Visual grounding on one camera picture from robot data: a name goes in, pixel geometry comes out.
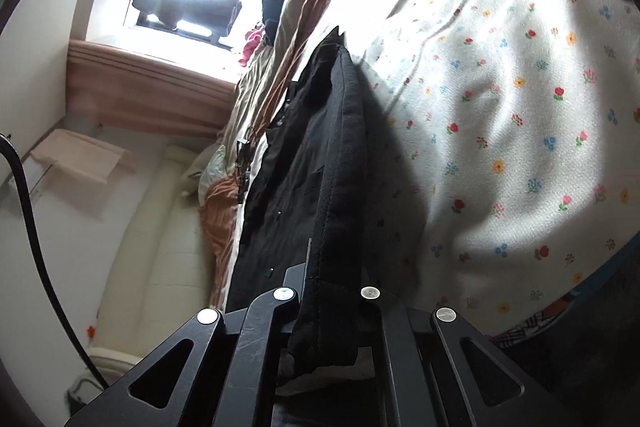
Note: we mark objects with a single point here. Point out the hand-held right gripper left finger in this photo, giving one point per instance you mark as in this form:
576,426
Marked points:
280,307

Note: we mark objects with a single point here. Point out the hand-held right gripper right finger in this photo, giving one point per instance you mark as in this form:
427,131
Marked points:
372,307

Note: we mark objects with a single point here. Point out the black button shirt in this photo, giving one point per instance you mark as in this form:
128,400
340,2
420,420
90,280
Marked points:
320,167

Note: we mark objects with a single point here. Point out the black clothes pile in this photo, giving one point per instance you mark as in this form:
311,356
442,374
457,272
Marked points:
280,7

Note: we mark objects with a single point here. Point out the brown blanket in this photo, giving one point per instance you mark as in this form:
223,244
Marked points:
220,217

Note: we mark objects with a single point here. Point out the cream leather headboard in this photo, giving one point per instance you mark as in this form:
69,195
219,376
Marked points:
160,247

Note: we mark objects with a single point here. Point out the pale pillow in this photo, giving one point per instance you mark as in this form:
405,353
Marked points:
210,169

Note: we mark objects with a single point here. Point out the orange toy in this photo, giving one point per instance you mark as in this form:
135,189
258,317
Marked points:
91,331

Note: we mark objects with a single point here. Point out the pink curtain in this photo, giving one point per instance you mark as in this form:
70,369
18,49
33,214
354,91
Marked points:
150,92

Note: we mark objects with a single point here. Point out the cream hanging cloth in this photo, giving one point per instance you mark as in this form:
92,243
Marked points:
80,154

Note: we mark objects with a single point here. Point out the pink cloth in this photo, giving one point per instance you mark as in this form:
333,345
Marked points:
250,47

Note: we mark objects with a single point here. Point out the white air conditioner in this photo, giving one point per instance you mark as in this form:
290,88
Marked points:
30,177

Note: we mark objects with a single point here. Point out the dark hanging jacket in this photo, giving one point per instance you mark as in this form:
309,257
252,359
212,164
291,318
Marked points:
200,14

